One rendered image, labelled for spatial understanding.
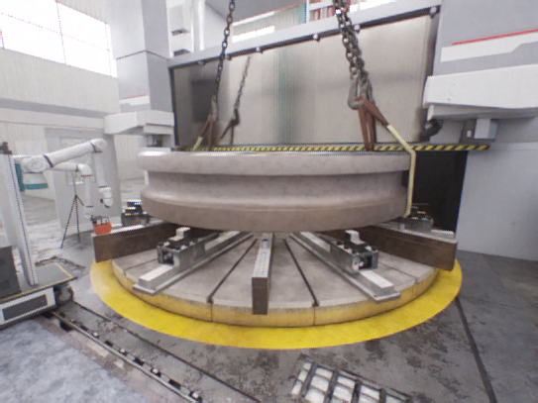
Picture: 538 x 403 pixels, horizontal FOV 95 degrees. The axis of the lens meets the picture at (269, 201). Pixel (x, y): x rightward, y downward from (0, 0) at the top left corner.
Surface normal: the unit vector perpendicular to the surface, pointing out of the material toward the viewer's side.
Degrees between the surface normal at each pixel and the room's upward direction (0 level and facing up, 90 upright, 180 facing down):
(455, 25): 90
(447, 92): 90
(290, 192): 90
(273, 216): 90
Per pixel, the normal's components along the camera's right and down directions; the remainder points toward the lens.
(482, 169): -0.47, 0.17
